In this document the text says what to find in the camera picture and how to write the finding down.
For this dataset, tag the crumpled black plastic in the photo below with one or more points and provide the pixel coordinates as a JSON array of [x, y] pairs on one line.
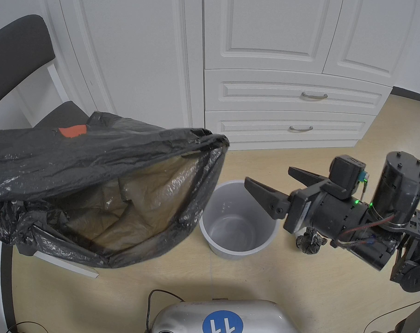
[[310, 243]]

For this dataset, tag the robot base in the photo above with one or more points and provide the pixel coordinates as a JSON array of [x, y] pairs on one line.
[[182, 317]]

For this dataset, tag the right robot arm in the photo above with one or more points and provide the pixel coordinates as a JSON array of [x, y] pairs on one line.
[[400, 186]]

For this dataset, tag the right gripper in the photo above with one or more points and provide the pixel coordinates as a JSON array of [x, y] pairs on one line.
[[331, 217]]

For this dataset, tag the grey padded white chair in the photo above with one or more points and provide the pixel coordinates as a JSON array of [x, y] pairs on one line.
[[19, 54]]

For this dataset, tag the white wardrobe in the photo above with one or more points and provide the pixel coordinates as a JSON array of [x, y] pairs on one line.
[[265, 29]]

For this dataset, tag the white trash bin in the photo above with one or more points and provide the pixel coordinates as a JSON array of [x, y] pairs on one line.
[[237, 220]]

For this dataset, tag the black plastic bag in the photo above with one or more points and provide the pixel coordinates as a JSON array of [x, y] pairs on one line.
[[92, 151]]

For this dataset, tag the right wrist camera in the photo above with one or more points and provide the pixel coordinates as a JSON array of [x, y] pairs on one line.
[[345, 175]]

